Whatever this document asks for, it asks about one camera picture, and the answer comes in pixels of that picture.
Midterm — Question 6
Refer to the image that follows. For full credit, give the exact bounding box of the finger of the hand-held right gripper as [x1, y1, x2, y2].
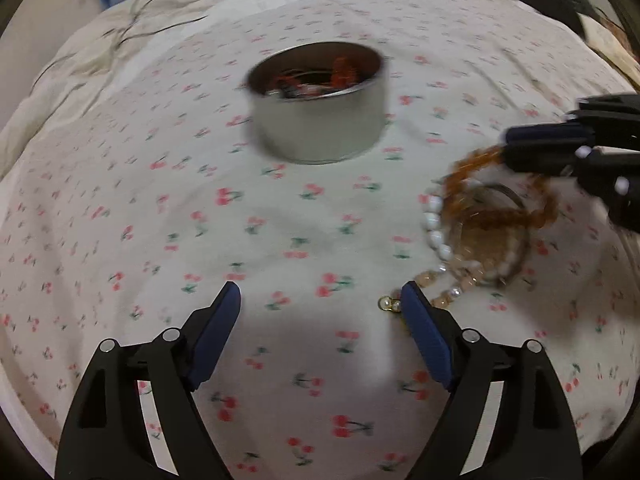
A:
[504, 92, 640, 151]
[499, 145, 640, 234]

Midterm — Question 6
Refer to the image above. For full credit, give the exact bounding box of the amber bead bracelet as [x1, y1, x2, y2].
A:
[442, 144, 562, 235]

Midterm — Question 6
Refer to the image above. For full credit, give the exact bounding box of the thin silver bangle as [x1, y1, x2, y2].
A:
[465, 183, 529, 222]

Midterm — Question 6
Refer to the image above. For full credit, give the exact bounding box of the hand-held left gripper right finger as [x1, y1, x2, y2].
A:
[400, 281, 584, 480]

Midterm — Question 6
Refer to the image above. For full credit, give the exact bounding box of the white bead bracelet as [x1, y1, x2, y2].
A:
[421, 192, 459, 267]

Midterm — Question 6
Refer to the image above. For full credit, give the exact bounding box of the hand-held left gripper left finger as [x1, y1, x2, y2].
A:
[54, 281, 242, 480]

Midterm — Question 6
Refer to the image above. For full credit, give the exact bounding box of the pile of mixed bracelets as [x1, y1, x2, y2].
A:
[264, 55, 370, 100]

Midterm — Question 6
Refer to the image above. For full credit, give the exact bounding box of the round metal tin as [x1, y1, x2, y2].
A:
[244, 42, 391, 165]

